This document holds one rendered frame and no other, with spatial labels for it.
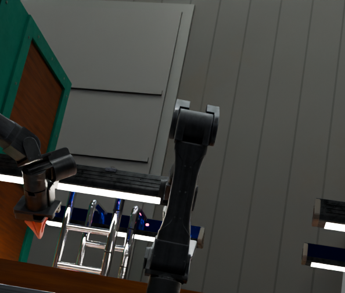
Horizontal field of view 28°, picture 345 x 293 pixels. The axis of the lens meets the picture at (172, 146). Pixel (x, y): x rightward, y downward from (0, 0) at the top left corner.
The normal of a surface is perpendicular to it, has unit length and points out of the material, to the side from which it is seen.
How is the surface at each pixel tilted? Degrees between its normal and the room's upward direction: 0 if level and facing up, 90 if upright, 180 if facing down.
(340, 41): 90
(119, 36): 90
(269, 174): 90
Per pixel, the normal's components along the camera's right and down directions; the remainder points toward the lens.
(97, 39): -0.21, -0.36
